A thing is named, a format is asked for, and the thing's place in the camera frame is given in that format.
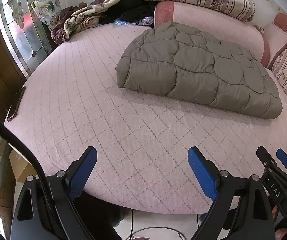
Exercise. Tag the floral cushion by window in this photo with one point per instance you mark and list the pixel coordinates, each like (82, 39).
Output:
(47, 11)

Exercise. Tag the pink red-trimmed bolster cushion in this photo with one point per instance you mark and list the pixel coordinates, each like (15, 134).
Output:
(221, 26)

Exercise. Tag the brown beige floral blanket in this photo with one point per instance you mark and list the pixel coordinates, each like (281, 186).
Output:
(72, 20)

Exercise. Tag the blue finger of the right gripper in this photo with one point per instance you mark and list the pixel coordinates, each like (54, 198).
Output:
(282, 156)

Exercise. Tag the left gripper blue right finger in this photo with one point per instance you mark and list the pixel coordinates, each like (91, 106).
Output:
(206, 173)

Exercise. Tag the cardboard box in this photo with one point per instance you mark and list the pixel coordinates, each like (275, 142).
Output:
(21, 167)

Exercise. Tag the stained glass window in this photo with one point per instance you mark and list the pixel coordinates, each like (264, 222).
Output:
(24, 34)

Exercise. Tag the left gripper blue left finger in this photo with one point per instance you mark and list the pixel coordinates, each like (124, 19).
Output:
(79, 171)

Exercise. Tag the olive quilted hooded jacket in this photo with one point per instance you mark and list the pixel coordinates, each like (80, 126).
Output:
(184, 63)

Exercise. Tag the pink quilted bed mattress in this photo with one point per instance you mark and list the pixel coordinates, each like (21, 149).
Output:
(72, 101)

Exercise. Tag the black clothing pile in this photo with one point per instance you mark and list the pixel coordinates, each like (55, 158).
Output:
(129, 11)

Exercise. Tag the black smartphone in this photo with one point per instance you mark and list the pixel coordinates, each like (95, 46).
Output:
(15, 104)

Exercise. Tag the pink red-trimmed side cushion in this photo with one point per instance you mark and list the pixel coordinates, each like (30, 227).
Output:
(275, 40)

